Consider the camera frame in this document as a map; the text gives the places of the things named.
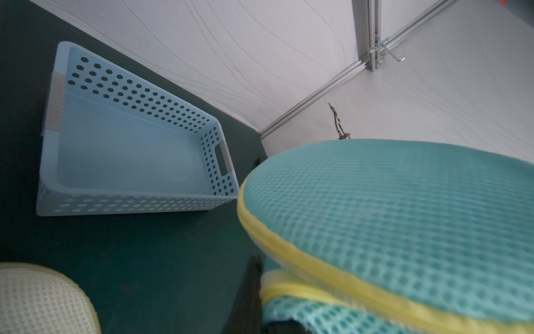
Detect teal mesh laundry bag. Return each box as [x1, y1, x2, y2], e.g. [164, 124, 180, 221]
[238, 139, 533, 333]

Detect right metal hook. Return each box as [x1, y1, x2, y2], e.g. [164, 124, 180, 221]
[370, 39, 406, 62]

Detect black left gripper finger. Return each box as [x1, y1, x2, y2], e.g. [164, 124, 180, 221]
[221, 256, 263, 334]

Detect light blue plastic basket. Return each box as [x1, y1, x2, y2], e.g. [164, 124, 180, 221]
[36, 41, 239, 217]

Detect cream mesh laundry bag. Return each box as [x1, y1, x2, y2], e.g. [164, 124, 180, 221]
[1, 262, 102, 333]

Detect copper wire glass stand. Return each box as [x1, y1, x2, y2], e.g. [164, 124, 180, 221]
[328, 104, 351, 140]

